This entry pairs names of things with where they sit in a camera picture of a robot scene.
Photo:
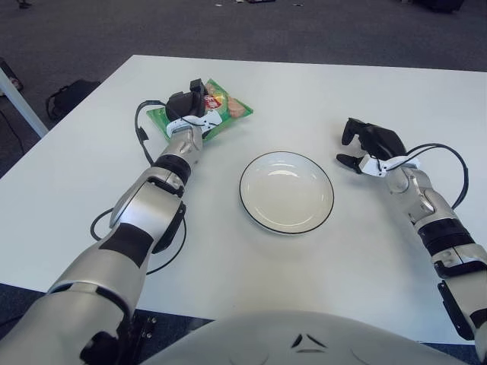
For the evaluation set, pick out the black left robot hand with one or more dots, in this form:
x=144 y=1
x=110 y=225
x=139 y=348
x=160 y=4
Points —
x=184 y=106

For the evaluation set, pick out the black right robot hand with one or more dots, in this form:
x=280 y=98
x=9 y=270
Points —
x=384 y=144

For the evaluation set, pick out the green potato chip bag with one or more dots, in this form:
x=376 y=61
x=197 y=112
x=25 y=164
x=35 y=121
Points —
x=232 y=108

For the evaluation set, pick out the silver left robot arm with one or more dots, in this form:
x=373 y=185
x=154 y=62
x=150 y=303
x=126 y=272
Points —
x=144 y=205

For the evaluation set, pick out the white plate with black rim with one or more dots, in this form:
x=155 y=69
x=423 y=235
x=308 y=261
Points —
x=285 y=194

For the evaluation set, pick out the black bag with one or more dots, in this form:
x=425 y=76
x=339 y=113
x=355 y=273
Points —
x=72 y=95

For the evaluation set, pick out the white table leg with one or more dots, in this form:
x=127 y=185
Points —
x=23 y=102

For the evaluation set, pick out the white robot torso shell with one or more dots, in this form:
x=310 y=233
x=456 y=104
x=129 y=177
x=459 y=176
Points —
x=247 y=338

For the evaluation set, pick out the black bracket with screws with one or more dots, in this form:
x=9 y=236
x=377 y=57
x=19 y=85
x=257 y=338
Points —
x=146 y=331

